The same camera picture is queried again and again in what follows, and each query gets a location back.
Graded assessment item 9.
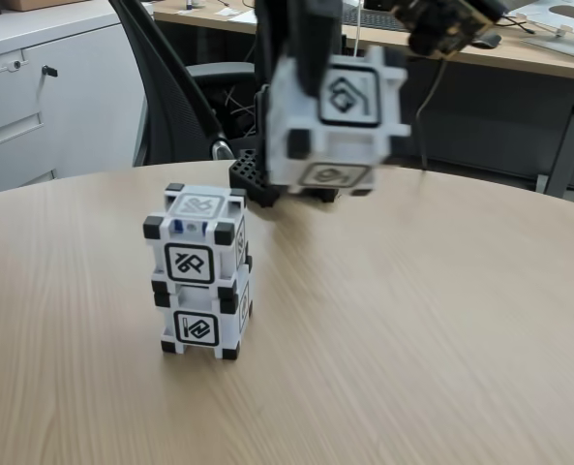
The white cube nested-diamond symbol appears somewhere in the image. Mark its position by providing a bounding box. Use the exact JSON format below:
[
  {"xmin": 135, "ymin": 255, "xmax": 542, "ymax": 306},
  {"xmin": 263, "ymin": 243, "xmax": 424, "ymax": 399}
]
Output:
[{"xmin": 264, "ymin": 46, "xmax": 413, "ymax": 198}]

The white cube crossed-loop symbol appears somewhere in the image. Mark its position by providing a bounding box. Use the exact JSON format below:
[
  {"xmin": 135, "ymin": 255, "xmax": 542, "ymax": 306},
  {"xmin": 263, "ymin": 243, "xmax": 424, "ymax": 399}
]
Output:
[{"xmin": 142, "ymin": 182, "xmax": 249, "ymax": 292}]

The black keyboard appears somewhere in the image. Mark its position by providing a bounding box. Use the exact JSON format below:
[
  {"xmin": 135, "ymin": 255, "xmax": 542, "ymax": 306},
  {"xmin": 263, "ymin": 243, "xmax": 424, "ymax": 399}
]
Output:
[{"xmin": 342, "ymin": 8, "xmax": 413, "ymax": 33}]

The black mesh office chair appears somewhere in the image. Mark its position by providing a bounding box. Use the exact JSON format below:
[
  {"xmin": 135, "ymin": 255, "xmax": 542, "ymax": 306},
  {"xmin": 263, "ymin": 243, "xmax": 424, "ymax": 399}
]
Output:
[{"xmin": 106, "ymin": 0, "xmax": 268, "ymax": 169}]

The dark computer mouse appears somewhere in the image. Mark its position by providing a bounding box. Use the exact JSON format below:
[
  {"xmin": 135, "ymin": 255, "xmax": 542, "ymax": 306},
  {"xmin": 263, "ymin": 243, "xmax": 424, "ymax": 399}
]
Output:
[{"xmin": 469, "ymin": 31, "xmax": 503, "ymax": 49}]

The wooden office desk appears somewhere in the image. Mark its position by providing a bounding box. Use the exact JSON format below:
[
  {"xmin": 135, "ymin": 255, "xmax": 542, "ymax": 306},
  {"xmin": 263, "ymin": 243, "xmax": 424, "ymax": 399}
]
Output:
[{"xmin": 153, "ymin": 0, "xmax": 574, "ymax": 200}]

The white drawer cabinet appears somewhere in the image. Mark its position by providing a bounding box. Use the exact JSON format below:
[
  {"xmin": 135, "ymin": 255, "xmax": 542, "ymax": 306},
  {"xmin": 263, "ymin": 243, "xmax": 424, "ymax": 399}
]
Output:
[{"xmin": 0, "ymin": 0, "xmax": 150, "ymax": 198}]

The brown cardboard box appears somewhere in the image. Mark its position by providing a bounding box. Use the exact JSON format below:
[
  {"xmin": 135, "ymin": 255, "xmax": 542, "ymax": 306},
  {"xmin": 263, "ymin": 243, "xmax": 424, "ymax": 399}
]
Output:
[{"xmin": 5, "ymin": 0, "xmax": 75, "ymax": 14}]

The silver laptop stand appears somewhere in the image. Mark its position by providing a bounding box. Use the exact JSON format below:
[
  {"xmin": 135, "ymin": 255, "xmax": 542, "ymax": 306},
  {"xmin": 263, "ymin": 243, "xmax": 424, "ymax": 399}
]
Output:
[{"xmin": 506, "ymin": 0, "xmax": 574, "ymax": 60}]

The white cube bar-diamond symbol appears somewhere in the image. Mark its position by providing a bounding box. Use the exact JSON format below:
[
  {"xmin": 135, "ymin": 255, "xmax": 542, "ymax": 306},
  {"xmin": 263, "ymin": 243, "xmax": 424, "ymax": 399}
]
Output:
[{"xmin": 151, "ymin": 268, "xmax": 255, "ymax": 362}]

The tangled cable bundle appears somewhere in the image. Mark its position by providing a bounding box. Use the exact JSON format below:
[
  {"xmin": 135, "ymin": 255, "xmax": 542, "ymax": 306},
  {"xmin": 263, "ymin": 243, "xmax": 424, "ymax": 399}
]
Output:
[{"xmin": 221, "ymin": 84, "xmax": 259, "ymax": 140}]

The dark camera cable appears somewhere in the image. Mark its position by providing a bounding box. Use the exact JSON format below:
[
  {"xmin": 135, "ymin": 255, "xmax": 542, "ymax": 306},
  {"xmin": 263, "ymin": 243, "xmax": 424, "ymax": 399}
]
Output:
[{"xmin": 414, "ymin": 52, "xmax": 451, "ymax": 173}]

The bare circuit board camera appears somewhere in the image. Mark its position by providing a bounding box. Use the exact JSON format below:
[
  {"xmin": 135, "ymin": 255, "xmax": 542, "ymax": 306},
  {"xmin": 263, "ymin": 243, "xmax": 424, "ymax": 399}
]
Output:
[{"xmin": 391, "ymin": 0, "xmax": 508, "ymax": 58}]

